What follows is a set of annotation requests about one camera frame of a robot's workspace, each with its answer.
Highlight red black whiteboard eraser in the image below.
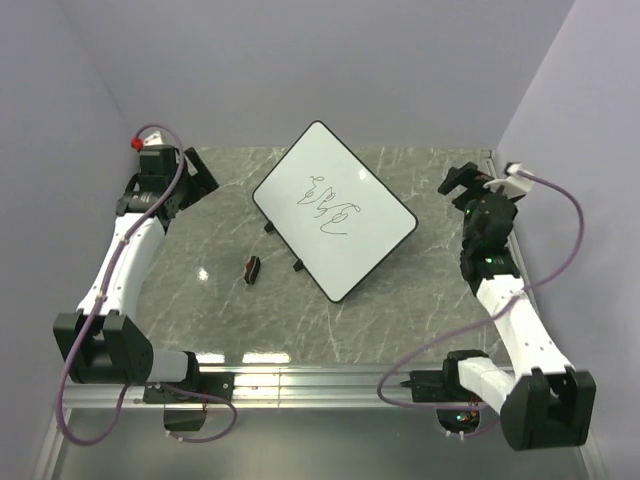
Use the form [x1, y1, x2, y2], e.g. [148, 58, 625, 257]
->
[244, 256, 261, 285]

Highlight white whiteboard black frame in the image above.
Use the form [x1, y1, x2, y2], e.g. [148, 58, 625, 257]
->
[252, 120, 419, 303]

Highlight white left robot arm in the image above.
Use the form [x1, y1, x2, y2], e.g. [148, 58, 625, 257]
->
[53, 144, 219, 402]

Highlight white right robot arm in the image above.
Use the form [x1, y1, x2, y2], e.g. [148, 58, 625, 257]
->
[404, 162, 596, 451]

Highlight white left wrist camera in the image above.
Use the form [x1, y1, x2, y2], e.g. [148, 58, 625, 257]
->
[130, 130, 166, 152]

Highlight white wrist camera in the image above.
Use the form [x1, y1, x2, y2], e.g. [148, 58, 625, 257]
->
[130, 130, 166, 152]
[483, 163, 533, 201]

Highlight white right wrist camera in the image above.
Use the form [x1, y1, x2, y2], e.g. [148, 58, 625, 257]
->
[483, 163, 533, 201]

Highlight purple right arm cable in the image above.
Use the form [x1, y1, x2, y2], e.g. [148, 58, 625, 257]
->
[376, 169, 586, 441]

